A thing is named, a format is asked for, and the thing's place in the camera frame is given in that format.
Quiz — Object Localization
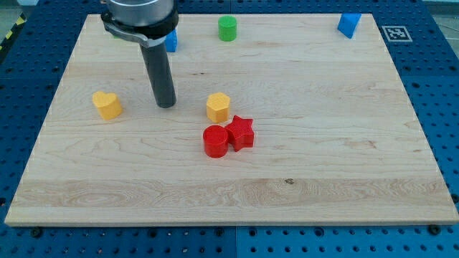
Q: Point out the red star block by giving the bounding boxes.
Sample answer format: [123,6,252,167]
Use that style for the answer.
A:
[224,115,255,152]

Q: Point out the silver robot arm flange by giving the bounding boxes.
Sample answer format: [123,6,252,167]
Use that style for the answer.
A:
[101,0,179,48]

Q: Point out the yellow hexagon block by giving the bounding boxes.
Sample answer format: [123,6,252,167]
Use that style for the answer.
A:
[206,92,230,123]

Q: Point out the white fiducial marker tag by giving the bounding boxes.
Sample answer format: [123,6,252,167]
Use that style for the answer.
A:
[382,25,412,42]

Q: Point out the green cylinder block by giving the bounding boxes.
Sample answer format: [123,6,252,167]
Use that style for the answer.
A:
[218,15,237,42]

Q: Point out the red cylinder block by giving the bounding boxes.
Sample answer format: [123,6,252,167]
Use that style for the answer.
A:
[203,125,228,158]

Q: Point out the yellow heart block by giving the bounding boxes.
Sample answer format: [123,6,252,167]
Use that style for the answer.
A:
[92,91,123,120]

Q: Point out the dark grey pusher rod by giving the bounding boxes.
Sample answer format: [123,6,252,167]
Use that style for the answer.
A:
[141,43,176,108]

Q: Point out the wooden board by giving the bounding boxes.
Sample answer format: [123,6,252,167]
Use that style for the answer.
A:
[5,14,458,227]

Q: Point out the blue cube block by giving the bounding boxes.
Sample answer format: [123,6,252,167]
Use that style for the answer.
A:
[165,30,178,52]

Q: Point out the blue triangular block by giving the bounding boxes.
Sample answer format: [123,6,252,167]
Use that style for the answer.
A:
[337,13,361,39]

